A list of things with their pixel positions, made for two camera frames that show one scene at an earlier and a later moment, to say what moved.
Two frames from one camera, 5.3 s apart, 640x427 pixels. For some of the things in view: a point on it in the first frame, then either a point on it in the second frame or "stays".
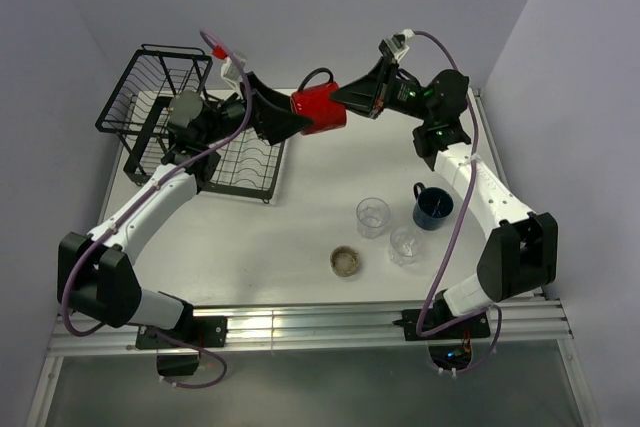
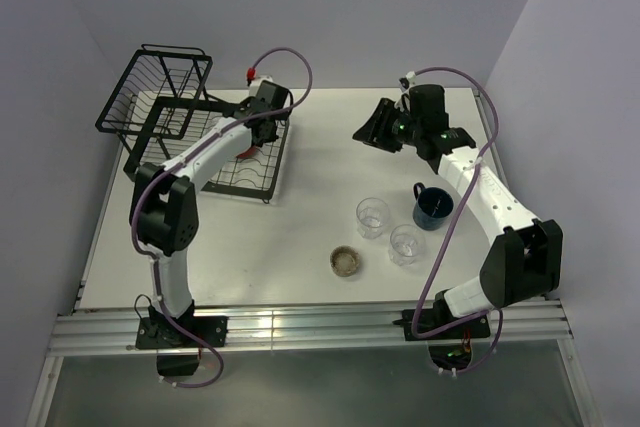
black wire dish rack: x=242 y=165 stays
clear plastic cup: x=405 y=245 stays
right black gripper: x=362 y=92 -> x=374 y=130
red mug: x=316 y=103 -> x=247 y=153
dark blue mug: x=432 y=207 stays
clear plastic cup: x=372 y=215 stays
